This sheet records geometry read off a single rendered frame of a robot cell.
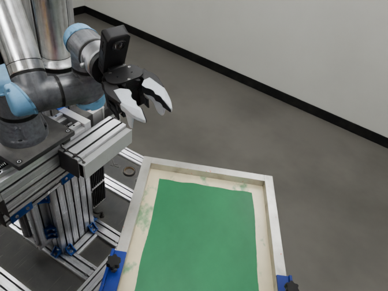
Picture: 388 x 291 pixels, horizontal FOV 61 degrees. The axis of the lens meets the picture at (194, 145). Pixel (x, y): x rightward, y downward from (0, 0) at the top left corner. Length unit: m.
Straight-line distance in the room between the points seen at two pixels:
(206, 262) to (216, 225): 0.17
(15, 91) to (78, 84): 0.13
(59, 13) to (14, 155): 0.44
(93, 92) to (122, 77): 0.20
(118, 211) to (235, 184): 1.02
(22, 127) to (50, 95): 0.34
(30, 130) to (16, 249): 1.18
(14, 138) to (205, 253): 0.74
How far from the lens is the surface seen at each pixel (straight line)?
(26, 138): 1.14
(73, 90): 0.81
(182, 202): 1.36
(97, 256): 2.09
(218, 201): 1.39
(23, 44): 0.82
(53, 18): 1.01
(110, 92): 0.61
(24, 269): 2.13
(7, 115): 1.11
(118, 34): 0.61
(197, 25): 4.40
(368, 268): 2.80
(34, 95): 0.79
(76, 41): 0.78
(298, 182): 3.08
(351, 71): 3.80
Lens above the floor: 2.00
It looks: 40 degrees down
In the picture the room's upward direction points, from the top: 10 degrees clockwise
